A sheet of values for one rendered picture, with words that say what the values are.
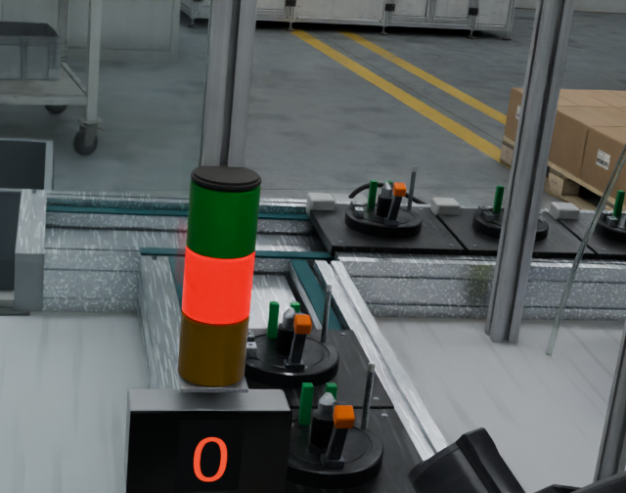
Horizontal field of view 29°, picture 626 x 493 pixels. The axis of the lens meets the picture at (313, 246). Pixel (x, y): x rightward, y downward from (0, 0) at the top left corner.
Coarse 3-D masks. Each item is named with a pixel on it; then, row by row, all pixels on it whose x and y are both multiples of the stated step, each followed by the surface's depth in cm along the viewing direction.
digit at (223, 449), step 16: (192, 432) 90; (208, 432) 91; (224, 432) 91; (240, 432) 91; (192, 448) 91; (208, 448) 91; (224, 448) 91; (240, 448) 91; (192, 464) 91; (208, 464) 91; (224, 464) 92; (240, 464) 92; (176, 480) 91; (192, 480) 92; (208, 480) 92; (224, 480) 92
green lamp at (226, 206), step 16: (192, 192) 86; (208, 192) 85; (224, 192) 85; (240, 192) 85; (256, 192) 86; (192, 208) 86; (208, 208) 85; (224, 208) 85; (240, 208) 85; (256, 208) 87; (192, 224) 86; (208, 224) 85; (224, 224) 85; (240, 224) 86; (256, 224) 87; (192, 240) 87; (208, 240) 86; (224, 240) 86; (240, 240) 86; (208, 256) 86; (224, 256) 86; (240, 256) 87
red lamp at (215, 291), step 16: (192, 256) 87; (192, 272) 87; (208, 272) 87; (224, 272) 87; (240, 272) 87; (192, 288) 88; (208, 288) 87; (224, 288) 87; (240, 288) 88; (192, 304) 88; (208, 304) 87; (224, 304) 87; (240, 304) 88; (208, 320) 88; (224, 320) 88; (240, 320) 89
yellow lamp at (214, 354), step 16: (192, 320) 88; (192, 336) 89; (208, 336) 88; (224, 336) 88; (240, 336) 89; (192, 352) 89; (208, 352) 89; (224, 352) 89; (240, 352) 90; (192, 368) 89; (208, 368) 89; (224, 368) 89; (240, 368) 90; (208, 384) 89; (224, 384) 90
